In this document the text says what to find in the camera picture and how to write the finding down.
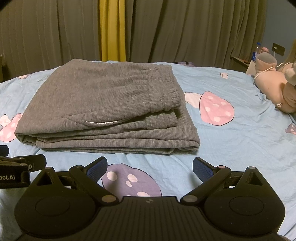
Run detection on wooden nightstand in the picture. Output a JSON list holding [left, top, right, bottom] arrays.
[[230, 57, 256, 75]]

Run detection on yellow curtain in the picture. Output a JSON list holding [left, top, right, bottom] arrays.
[[99, 0, 126, 61]]

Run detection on grey curtain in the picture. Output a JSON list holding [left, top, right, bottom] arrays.
[[1, 1, 267, 81]]

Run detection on white charging cable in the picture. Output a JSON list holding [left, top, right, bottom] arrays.
[[253, 47, 286, 86]]

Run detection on light blue mushroom bedsheet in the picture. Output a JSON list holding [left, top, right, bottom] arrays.
[[1, 64, 295, 240]]

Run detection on pink plush toy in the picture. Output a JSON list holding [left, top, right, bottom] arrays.
[[254, 52, 295, 113]]

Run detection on black wall socket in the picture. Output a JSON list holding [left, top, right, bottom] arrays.
[[272, 43, 285, 56]]

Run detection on grey sweatpants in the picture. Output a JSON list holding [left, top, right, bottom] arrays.
[[15, 59, 200, 154]]

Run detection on plastic water bottle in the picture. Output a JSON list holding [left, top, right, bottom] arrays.
[[251, 42, 261, 61]]

